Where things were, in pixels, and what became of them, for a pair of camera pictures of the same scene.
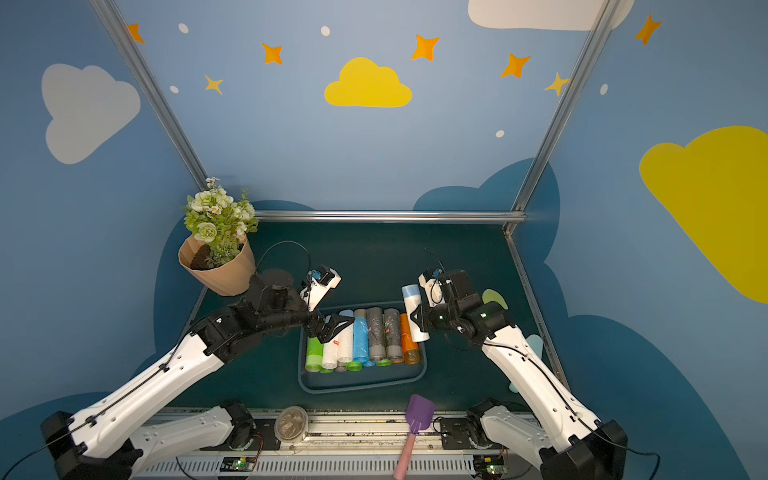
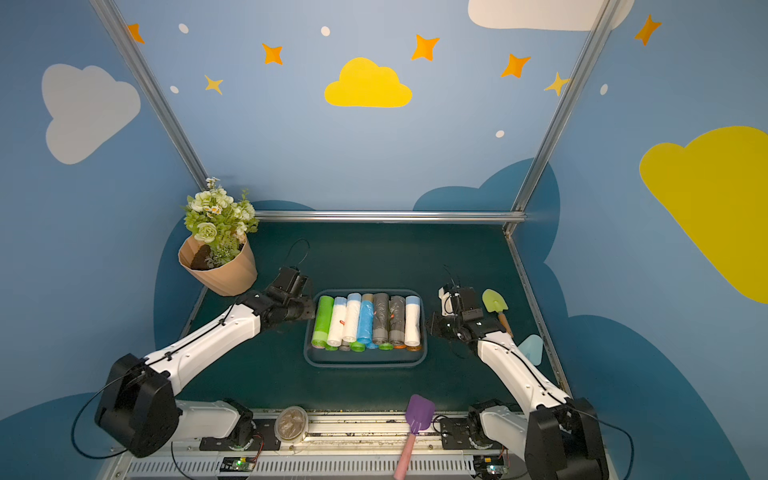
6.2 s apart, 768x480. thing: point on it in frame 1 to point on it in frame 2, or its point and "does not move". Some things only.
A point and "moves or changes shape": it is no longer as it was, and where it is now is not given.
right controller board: x=489 y=466 does not move
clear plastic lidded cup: x=291 y=425 does not move
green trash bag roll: x=354 y=366 to x=358 y=347
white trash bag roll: x=345 y=339 to x=352 y=319
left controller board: x=238 y=464 does not move
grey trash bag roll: x=376 y=330 moves or changes shape
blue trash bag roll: x=361 y=338 to x=366 y=321
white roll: x=412 y=299 moves or changes shape
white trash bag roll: x=330 y=354 moves or changes shape
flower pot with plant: x=219 y=254 does not move
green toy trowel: x=490 y=295 does not move
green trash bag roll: x=314 y=358 moves or changes shape
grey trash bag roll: x=393 y=341 does not move
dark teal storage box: x=369 y=379 to x=375 y=358
